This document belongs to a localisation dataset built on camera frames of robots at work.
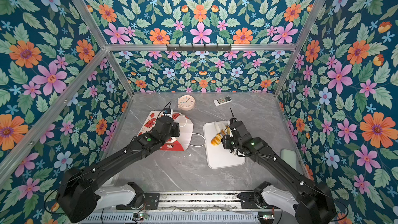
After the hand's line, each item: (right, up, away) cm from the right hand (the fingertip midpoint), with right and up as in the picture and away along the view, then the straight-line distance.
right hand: (224, 139), depth 80 cm
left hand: (-24, +10, 0) cm, 26 cm away
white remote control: (+2, +22, +34) cm, 40 cm away
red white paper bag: (-24, -3, 0) cm, 24 cm away
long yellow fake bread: (-4, -3, +10) cm, 11 cm away
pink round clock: (-25, +20, +30) cm, 44 cm away
